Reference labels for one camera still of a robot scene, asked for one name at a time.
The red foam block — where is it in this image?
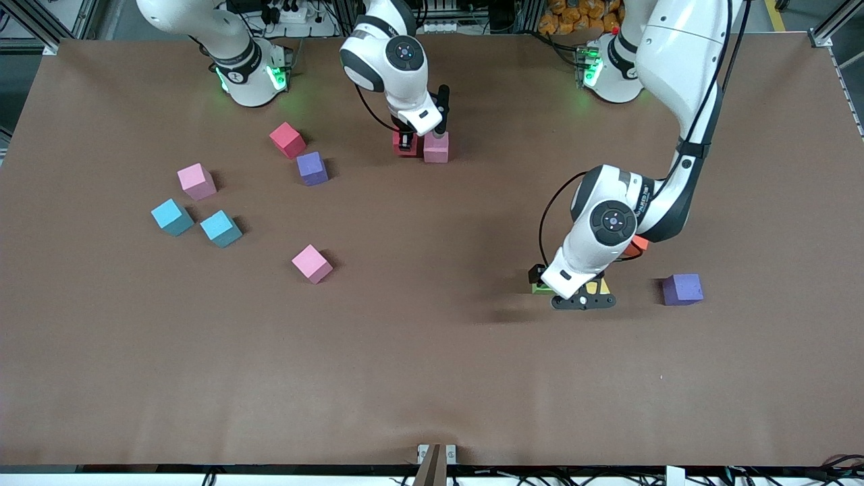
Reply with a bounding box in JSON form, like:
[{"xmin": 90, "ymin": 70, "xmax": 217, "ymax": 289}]
[
  {"xmin": 269, "ymin": 121, "xmax": 307, "ymax": 160},
  {"xmin": 393, "ymin": 130, "xmax": 424, "ymax": 159}
]

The pink foam block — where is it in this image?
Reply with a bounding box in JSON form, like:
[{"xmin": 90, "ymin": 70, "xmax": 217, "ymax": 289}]
[
  {"xmin": 177, "ymin": 163, "xmax": 218, "ymax": 202},
  {"xmin": 423, "ymin": 131, "xmax": 450, "ymax": 165},
  {"xmin": 291, "ymin": 244, "xmax": 334, "ymax": 285}
]

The purple foam block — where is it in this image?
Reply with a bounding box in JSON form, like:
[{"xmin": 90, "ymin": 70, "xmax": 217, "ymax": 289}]
[
  {"xmin": 661, "ymin": 273, "xmax": 705, "ymax": 307},
  {"xmin": 296, "ymin": 151, "xmax": 330, "ymax": 187}
]

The large white power strip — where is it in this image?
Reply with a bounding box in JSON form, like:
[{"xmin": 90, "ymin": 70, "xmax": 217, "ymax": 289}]
[{"xmin": 260, "ymin": 0, "xmax": 338, "ymax": 38}]

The dark equipment rack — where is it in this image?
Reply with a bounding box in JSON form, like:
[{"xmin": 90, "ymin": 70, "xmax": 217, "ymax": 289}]
[{"xmin": 418, "ymin": 0, "xmax": 527, "ymax": 34}]

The bag of orange fruits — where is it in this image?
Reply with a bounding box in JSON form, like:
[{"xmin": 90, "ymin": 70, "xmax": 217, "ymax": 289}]
[{"xmin": 538, "ymin": 0, "xmax": 623, "ymax": 36}]

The cyan foam block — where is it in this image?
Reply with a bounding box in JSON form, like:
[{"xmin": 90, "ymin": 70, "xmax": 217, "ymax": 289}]
[
  {"xmin": 199, "ymin": 210, "xmax": 244, "ymax": 248},
  {"xmin": 150, "ymin": 198, "xmax": 195, "ymax": 237}
]

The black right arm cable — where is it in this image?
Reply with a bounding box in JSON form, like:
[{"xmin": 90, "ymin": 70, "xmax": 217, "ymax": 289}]
[{"xmin": 354, "ymin": 81, "xmax": 406, "ymax": 136}]

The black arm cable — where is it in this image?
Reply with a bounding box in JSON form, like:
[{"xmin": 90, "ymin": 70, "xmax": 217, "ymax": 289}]
[
  {"xmin": 537, "ymin": 0, "xmax": 745, "ymax": 267},
  {"xmin": 354, "ymin": 81, "xmax": 406, "ymax": 136}
]

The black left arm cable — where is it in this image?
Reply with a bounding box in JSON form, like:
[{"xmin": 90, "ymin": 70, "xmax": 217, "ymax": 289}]
[{"xmin": 537, "ymin": 0, "xmax": 745, "ymax": 267}]

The grey bracket with brown post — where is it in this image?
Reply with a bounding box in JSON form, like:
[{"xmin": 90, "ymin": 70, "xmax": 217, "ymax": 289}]
[{"xmin": 413, "ymin": 443, "xmax": 458, "ymax": 486}]

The aluminium frame profile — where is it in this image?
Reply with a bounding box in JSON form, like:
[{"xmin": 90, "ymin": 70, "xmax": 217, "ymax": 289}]
[
  {"xmin": 0, "ymin": 0, "xmax": 102, "ymax": 56},
  {"xmin": 809, "ymin": 0, "xmax": 864, "ymax": 142}
]

